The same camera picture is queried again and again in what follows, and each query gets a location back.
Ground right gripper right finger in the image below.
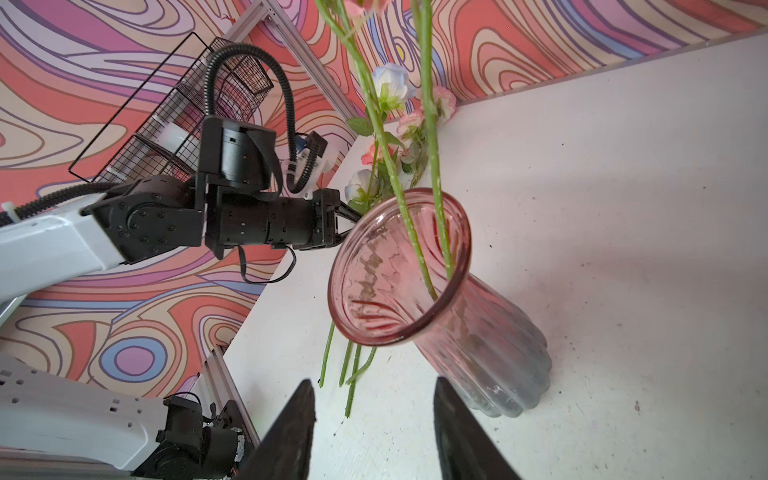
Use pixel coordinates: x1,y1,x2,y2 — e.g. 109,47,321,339
433,377,521,480

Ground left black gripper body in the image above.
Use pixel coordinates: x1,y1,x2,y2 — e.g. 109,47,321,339
265,189,342,250

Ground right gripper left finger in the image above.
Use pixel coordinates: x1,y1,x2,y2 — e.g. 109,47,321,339
236,379,316,479

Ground red glass vase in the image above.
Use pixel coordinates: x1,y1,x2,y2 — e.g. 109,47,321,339
328,188,552,417

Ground pale blue rose stem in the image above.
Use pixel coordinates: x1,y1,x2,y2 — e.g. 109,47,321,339
315,1,437,300

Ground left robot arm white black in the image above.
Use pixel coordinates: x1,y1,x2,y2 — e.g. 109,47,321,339
1,43,360,479

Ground pale pink flower bunch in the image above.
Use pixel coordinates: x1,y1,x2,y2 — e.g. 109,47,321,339
338,63,429,418

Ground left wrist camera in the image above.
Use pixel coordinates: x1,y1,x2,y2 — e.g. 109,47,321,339
294,131,340,199

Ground left black wire basket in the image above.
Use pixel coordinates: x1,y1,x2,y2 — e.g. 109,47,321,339
67,31,275,184

